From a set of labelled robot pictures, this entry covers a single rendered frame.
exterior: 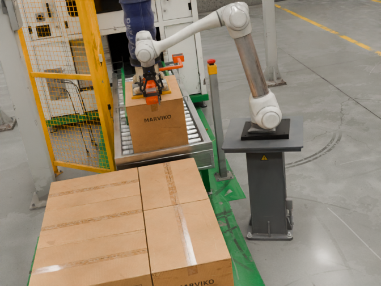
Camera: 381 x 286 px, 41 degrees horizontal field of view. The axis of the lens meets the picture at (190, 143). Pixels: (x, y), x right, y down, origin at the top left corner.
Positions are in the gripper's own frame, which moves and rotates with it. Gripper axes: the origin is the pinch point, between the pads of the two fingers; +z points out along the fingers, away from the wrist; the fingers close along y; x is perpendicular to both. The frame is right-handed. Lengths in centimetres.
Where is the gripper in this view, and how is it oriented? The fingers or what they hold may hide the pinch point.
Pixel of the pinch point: (153, 96)
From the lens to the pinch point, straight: 322.9
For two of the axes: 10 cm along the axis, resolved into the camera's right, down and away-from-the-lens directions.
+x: 1.1, 3.9, -9.1
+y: -9.9, 1.6, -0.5
